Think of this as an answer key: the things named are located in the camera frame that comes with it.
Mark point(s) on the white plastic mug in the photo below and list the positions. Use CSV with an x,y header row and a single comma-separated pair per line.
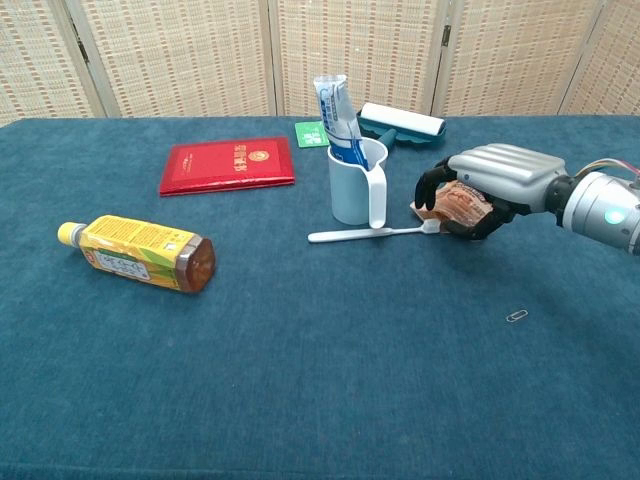
x,y
350,200

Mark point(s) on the yellow label tea bottle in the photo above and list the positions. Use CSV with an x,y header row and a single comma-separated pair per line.
x,y
140,250

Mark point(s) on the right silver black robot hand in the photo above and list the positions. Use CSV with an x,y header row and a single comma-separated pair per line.
x,y
510,175

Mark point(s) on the woven folding screen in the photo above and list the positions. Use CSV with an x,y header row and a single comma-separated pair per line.
x,y
175,50

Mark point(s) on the orange spout pouch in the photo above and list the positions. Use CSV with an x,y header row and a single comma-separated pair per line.
x,y
460,205

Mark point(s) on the red certificate book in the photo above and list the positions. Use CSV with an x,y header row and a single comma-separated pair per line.
x,y
225,165

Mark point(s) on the green card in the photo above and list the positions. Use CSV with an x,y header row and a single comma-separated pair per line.
x,y
307,134

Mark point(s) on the teal lint roller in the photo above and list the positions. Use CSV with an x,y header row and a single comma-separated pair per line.
x,y
405,120

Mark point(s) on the metal paper clip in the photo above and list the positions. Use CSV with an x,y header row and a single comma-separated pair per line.
x,y
517,315

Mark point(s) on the blue white toothpaste tube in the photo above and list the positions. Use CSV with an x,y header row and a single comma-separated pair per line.
x,y
337,115

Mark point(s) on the white toothbrush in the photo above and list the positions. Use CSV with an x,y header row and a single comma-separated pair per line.
x,y
350,234

